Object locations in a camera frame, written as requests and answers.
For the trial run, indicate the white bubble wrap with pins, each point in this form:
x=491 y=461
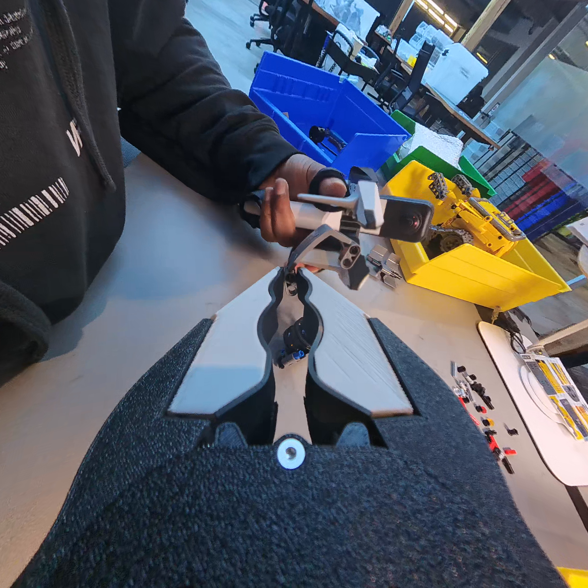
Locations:
x=432 y=142

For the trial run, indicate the small grey bracket assembly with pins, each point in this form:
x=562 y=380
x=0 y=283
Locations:
x=386 y=266

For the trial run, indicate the black office chair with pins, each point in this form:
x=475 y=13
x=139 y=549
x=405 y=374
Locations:
x=275 y=23

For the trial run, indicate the dark toy part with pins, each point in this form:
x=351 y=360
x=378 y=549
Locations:
x=324 y=137

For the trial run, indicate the white storage box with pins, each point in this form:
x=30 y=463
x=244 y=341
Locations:
x=454 y=73

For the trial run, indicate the yellow toy tracked robot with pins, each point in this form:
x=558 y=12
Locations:
x=477 y=220

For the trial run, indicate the parts bin rack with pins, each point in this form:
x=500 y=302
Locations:
x=537 y=193

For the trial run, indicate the grey toy joint assembly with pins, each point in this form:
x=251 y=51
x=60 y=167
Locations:
x=296 y=342

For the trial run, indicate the green plastic bin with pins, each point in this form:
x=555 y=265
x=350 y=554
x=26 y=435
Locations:
x=436 y=158

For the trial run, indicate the yellow plastic bin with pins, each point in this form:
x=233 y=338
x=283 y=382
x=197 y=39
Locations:
x=482 y=280
x=574 y=579

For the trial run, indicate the sticker sheet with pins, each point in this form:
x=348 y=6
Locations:
x=556 y=390

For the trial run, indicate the thin wooden post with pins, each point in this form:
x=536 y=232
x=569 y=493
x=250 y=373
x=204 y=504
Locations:
x=399 y=16

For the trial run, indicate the grey angled toy frame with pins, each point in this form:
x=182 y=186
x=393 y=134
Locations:
x=321 y=236

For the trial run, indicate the person's left hand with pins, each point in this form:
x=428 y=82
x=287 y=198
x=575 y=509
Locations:
x=294 y=174

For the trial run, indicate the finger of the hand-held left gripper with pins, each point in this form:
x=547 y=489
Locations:
x=357 y=278
x=370 y=206

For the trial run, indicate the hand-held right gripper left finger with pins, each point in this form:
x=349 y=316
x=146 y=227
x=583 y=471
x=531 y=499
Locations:
x=220 y=367

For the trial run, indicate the blue plastic bin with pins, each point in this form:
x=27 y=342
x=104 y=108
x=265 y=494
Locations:
x=298 y=92

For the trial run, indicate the white book stand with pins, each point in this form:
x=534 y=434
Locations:
x=510 y=390

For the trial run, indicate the thick wooden post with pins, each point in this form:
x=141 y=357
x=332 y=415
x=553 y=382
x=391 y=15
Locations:
x=480 y=23

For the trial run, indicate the pile of small toy parts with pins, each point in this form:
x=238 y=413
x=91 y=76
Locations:
x=482 y=404

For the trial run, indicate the grey desk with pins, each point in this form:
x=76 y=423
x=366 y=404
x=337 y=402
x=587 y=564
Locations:
x=160 y=257

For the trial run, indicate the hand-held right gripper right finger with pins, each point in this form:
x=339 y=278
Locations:
x=353 y=363

